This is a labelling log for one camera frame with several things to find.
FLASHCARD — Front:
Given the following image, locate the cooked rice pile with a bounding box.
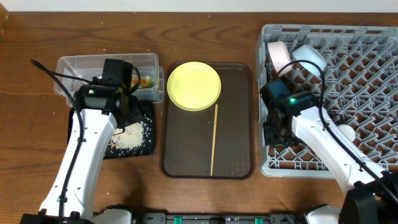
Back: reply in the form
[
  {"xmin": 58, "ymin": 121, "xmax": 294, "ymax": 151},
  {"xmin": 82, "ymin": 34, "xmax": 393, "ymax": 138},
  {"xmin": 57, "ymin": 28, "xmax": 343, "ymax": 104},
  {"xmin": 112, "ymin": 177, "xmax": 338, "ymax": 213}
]
[{"xmin": 109, "ymin": 122, "xmax": 144, "ymax": 149}]

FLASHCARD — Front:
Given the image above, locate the green snack wrapper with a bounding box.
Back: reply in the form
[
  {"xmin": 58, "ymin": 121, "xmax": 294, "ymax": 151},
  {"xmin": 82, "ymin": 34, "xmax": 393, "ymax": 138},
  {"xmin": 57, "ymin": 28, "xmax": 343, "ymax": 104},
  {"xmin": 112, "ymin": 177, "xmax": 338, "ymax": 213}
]
[{"xmin": 131, "ymin": 75, "xmax": 154, "ymax": 88}]

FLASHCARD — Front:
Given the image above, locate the wooden chopstick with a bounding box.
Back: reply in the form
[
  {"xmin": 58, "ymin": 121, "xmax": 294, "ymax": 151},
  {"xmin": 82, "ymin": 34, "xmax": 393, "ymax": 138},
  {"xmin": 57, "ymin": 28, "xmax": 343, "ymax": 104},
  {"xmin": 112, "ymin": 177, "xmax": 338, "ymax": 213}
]
[{"xmin": 210, "ymin": 104, "xmax": 218, "ymax": 177}]

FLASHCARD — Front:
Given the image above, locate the yellow round plate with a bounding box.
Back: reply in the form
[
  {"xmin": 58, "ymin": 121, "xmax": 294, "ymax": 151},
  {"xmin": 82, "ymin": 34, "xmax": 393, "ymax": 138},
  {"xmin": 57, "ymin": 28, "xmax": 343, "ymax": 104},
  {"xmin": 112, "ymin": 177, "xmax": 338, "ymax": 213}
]
[{"xmin": 167, "ymin": 62, "xmax": 221, "ymax": 111}]

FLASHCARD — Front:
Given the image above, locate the white paper cup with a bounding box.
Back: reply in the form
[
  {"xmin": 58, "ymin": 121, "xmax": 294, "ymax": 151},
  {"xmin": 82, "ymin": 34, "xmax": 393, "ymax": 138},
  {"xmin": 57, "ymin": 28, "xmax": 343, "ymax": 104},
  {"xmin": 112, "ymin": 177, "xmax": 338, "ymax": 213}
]
[{"xmin": 338, "ymin": 124, "xmax": 356, "ymax": 142}]

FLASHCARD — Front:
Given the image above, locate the pink round bowl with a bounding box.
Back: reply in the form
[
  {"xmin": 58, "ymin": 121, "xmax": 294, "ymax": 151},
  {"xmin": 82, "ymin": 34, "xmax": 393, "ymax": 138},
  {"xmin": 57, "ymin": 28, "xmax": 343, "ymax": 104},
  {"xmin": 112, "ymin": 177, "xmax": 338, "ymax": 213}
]
[{"xmin": 267, "ymin": 41, "xmax": 293, "ymax": 77}]

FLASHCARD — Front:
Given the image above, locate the light blue bowl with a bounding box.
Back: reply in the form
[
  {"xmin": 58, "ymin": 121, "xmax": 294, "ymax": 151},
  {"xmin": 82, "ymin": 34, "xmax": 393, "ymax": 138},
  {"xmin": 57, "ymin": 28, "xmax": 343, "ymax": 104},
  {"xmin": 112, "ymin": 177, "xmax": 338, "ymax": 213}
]
[{"xmin": 292, "ymin": 44, "xmax": 327, "ymax": 77}]

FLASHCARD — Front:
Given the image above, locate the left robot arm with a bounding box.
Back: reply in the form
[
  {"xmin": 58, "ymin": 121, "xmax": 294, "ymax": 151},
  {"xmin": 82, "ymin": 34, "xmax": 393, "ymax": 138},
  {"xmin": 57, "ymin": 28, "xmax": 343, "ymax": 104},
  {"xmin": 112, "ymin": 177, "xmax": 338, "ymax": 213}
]
[{"xmin": 21, "ymin": 58, "xmax": 141, "ymax": 223}]

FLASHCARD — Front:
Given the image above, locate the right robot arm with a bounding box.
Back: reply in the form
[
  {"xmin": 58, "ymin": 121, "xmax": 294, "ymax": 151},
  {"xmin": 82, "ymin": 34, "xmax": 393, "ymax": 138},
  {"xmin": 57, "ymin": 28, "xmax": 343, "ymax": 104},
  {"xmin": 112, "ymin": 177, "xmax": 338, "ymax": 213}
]
[{"xmin": 259, "ymin": 80, "xmax": 397, "ymax": 224}]

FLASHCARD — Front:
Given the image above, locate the grey plastic dishwasher rack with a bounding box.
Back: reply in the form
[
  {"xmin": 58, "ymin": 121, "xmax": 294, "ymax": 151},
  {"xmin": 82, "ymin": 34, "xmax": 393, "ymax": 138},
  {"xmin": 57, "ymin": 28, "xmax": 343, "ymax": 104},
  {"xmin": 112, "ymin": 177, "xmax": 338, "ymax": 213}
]
[{"xmin": 256, "ymin": 24, "xmax": 397, "ymax": 172}]

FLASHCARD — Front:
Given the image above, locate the black rectangular tray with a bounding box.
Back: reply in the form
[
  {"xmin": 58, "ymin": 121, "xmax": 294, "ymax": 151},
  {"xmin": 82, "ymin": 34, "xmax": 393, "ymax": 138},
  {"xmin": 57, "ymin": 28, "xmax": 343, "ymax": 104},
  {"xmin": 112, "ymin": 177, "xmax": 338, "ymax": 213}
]
[{"xmin": 65, "ymin": 100, "xmax": 155, "ymax": 162}]

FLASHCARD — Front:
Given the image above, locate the lower clear plastic bin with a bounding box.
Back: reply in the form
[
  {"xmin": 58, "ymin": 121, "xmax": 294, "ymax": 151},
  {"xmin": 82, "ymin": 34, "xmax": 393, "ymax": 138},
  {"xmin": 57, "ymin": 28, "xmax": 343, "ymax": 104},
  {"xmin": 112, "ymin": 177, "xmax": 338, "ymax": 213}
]
[{"xmin": 54, "ymin": 67, "xmax": 164, "ymax": 103}]

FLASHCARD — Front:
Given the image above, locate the clear plastic bin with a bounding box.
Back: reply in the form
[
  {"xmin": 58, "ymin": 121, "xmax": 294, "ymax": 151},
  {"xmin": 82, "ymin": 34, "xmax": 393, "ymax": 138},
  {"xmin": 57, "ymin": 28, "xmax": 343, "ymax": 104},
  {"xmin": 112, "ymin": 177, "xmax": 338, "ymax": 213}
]
[
  {"xmin": 54, "ymin": 67, "xmax": 164, "ymax": 103},
  {"xmin": 56, "ymin": 53, "xmax": 159, "ymax": 93}
]

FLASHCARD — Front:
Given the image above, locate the upper clear plastic bin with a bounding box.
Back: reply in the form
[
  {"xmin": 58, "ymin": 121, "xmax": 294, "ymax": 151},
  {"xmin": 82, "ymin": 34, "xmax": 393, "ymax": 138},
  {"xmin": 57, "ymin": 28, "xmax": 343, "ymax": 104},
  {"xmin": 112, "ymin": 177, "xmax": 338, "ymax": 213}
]
[{"xmin": 56, "ymin": 53, "xmax": 159, "ymax": 93}]

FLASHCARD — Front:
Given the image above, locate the dark brown serving tray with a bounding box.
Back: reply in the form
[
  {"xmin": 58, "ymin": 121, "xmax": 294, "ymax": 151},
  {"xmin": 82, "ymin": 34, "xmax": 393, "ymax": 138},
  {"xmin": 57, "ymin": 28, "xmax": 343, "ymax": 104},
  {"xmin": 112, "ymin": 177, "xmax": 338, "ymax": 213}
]
[{"xmin": 160, "ymin": 63, "xmax": 255, "ymax": 180}]

